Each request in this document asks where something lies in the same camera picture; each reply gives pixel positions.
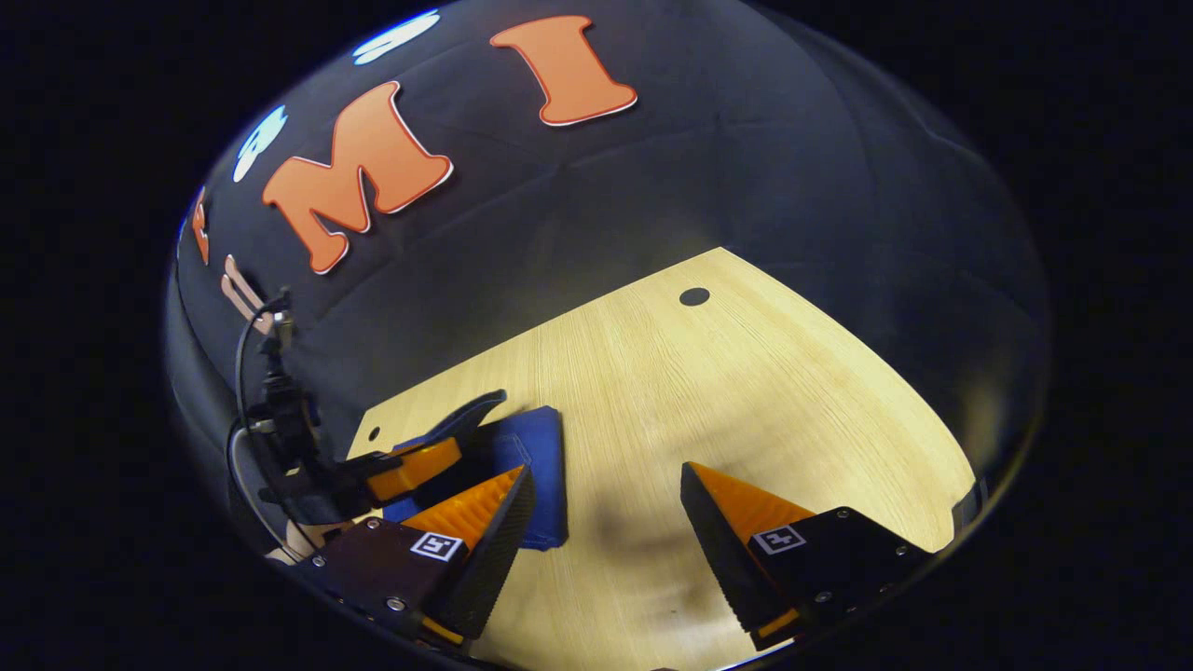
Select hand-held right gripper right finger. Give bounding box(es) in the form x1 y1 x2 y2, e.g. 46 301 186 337
679 461 933 651

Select blue denim jeans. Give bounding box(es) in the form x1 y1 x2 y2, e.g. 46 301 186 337
382 405 569 551

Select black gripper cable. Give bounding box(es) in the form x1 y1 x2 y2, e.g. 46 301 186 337
226 294 292 551

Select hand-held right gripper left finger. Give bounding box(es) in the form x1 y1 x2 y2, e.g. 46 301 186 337
308 464 538 649

